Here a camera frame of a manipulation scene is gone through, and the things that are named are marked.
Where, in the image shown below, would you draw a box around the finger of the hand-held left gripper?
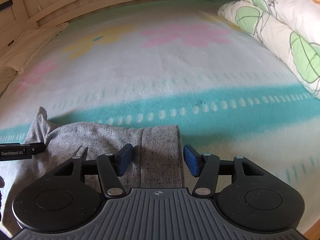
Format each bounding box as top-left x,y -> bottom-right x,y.
25,142 -> 46,154

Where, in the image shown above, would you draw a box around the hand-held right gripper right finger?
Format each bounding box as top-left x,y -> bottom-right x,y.
183,144 -> 267,198

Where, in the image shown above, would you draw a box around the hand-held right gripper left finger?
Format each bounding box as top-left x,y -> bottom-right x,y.
52,144 -> 133,198

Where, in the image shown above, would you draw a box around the grey pants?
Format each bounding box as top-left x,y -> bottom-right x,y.
5,107 -> 185,199

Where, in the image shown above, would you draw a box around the cream pillow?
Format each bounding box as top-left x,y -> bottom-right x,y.
0,66 -> 18,98
0,22 -> 70,75

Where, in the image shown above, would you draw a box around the floral pastel blanket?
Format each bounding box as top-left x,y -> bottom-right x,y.
0,0 -> 320,233

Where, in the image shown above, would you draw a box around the green leaf print duvet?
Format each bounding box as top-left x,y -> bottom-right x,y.
217,0 -> 320,96

